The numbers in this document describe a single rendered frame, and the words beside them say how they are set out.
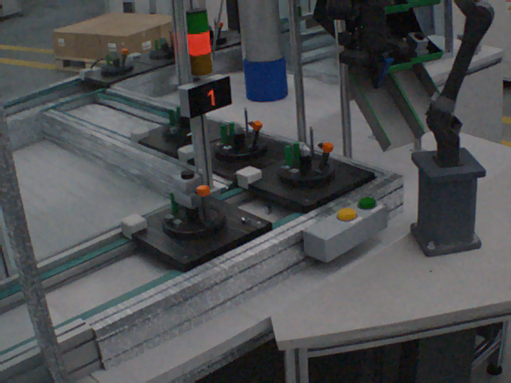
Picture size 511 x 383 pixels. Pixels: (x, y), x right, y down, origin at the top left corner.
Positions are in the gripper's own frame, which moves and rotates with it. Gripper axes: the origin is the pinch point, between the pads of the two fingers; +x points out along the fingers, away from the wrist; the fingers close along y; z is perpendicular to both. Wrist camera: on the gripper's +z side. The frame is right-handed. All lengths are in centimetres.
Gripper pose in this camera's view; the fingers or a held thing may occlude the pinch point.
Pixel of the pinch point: (375, 74)
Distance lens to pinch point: 168.5
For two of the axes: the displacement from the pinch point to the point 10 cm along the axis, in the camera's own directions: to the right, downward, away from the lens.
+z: -6.7, -2.8, 6.9
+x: 0.6, 9.0, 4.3
